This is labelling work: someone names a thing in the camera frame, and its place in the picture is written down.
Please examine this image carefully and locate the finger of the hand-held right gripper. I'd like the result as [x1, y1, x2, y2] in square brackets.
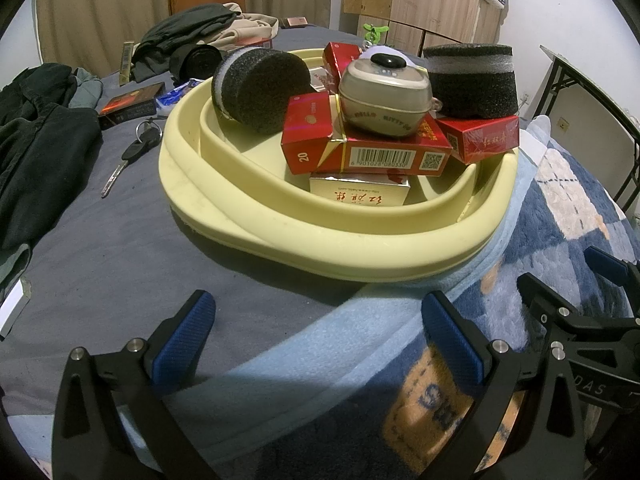
[584, 246, 640, 306]
[516, 272, 640, 346]

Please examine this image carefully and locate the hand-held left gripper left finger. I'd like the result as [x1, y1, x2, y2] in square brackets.
[51, 289, 221, 480]

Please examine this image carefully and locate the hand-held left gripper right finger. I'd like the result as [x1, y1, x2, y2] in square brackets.
[421, 290, 586, 480]

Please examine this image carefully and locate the yellow plastic basin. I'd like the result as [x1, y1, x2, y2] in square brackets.
[159, 47, 521, 283]

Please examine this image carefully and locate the cream box red lettering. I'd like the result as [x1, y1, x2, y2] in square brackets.
[309, 172, 412, 207]

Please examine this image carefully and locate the large black foam cylinder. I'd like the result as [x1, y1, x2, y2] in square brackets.
[422, 44, 520, 120]

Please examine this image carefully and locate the large red carton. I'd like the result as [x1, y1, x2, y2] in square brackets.
[281, 94, 453, 177]

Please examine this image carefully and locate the white round tape roll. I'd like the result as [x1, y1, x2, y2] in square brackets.
[339, 51, 433, 137]

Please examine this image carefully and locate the green keychain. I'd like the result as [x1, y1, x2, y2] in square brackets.
[361, 22, 391, 43]

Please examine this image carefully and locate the blue checked blanket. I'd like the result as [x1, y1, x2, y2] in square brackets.
[120, 130, 640, 480]

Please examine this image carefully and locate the grey bed sheet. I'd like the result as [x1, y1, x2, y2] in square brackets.
[0, 22, 381, 441]

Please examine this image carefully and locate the white paper strip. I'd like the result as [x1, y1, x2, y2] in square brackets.
[0, 275, 33, 341]

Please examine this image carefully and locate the black folding table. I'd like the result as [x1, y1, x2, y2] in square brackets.
[540, 45, 640, 211]

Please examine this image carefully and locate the black car key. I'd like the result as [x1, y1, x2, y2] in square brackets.
[101, 119, 163, 198]

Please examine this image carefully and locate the dark orange-printed box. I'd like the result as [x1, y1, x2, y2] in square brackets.
[97, 82, 166, 131]

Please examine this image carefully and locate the blue white packet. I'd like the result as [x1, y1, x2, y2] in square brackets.
[155, 80, 193, 111]

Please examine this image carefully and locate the black jacket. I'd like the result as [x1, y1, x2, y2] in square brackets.
[0, 62, 103, 301]

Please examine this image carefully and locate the grey green cloth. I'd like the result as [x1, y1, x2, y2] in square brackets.
[67, 67, 103, 111]

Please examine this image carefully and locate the black cylindrical cup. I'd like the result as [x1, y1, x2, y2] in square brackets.
[169, 44, 223, 81]

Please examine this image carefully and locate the slim yellow box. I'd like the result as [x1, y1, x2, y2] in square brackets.
[121, 41, 135, 86]

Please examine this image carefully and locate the wooden wardrobe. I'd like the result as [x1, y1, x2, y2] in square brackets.
[342, 0, 501, 56]

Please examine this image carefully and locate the dark green clothing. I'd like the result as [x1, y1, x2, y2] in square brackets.
[131, 4, 243, 81]

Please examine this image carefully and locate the beige cloth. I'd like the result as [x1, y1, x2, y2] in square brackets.
[215, 2, 280, 48]

